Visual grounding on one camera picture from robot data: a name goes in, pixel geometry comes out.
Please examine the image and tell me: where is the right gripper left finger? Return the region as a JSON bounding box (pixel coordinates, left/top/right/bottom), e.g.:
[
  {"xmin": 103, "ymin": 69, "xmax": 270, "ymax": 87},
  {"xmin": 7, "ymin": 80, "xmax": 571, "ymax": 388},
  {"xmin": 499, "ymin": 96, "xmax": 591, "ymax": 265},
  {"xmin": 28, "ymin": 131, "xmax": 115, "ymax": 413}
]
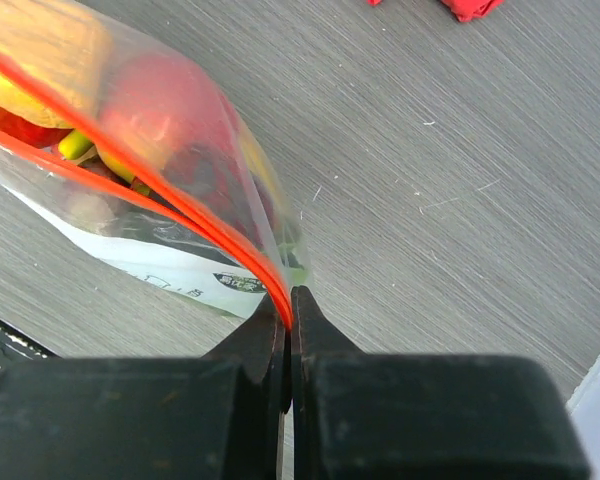
[{"xmin": 0, "ymin": 300, "xmax": 288, "ymax": 479}]

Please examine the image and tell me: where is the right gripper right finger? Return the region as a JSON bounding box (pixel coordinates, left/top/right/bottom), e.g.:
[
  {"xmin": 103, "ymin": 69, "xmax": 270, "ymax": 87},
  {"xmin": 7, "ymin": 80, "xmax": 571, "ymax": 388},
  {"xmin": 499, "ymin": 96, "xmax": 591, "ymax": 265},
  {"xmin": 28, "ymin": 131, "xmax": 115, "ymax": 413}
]
[{"xmin": 290, "ymin": 287, "xmax": 592, "ymax": 479}]

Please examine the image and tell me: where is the clear zip top bag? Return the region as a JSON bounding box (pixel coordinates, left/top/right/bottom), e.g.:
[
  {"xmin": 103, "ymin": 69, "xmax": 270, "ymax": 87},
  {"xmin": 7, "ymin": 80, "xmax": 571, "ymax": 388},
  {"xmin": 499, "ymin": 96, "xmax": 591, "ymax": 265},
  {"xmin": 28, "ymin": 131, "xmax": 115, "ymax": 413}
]
[{"xmin": 0, "ymin": 2, "xmax": 309, "ymax": 326}]

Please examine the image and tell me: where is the yellow banana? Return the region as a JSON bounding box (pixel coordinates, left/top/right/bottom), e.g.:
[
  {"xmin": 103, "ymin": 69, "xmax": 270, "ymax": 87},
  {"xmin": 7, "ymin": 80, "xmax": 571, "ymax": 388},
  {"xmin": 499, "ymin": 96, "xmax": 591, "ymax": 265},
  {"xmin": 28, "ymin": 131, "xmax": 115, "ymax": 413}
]
[{"xmin": 57, "ymin": 130, "xmax": 151, "ymax": 196}]

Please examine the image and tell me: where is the red apple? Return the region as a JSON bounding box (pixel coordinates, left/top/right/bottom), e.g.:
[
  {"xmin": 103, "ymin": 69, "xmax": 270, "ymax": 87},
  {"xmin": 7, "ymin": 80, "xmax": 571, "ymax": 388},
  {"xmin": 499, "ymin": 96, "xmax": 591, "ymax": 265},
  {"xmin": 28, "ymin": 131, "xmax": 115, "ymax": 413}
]
[{"xmin": 98, "ymin": 52, "xmax": 237, "ymax": 168}]

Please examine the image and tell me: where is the red strawberry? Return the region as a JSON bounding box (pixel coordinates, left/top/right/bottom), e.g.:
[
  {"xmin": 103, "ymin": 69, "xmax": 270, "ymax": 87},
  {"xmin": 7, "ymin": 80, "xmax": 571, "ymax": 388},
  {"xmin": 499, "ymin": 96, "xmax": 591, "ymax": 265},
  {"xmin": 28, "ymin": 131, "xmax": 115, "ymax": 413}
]
[{"xmin": 0, "ymin": 107, "xmax": 71, "ymax": 148}]

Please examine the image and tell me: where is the yellow orange fruit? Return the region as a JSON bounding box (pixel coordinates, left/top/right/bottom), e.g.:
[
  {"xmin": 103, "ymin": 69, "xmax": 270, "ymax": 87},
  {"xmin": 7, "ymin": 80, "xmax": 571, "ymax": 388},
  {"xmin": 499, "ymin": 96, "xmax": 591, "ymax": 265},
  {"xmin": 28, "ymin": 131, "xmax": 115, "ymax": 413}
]
[{"xmin": 0, "ymin": 1, "xmax": 112, "ymax": 113}]

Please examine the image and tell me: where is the red crumpled cloth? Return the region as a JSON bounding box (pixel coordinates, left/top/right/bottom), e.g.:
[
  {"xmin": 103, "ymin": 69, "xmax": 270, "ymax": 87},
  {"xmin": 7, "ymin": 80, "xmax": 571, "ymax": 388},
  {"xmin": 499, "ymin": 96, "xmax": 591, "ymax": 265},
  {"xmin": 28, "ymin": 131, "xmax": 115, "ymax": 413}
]
[{"xmin": 367, "ymin": 0, "xmax": 506, "ymax": 24}]

